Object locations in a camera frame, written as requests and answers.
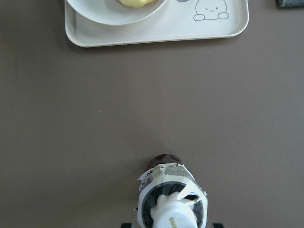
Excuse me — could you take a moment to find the grey folded cloth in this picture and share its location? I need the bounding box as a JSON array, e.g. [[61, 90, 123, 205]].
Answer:
[[278, 0, 304, 8]]

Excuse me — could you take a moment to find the cream serving tray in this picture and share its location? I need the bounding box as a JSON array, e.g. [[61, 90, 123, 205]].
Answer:
[[65, 0, 249, 48]]

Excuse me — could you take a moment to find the tea bottle white cap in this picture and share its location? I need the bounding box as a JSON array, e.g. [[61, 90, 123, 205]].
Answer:
[[136, 154, 208, 228]]

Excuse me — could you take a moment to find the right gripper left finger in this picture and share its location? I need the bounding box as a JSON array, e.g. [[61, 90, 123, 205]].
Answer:
[[120, 222, 137, 228]]

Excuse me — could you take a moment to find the glazed donut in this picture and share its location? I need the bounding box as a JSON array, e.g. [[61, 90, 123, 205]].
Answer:
[[118, 0, 154, 8]]

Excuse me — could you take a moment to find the white round plate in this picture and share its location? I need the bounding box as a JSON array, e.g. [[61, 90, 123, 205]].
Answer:
[[67, 0, 166, 26]]

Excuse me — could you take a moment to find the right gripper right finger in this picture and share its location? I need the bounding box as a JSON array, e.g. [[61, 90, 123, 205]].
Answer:
[[212, 223, 224, 228]]

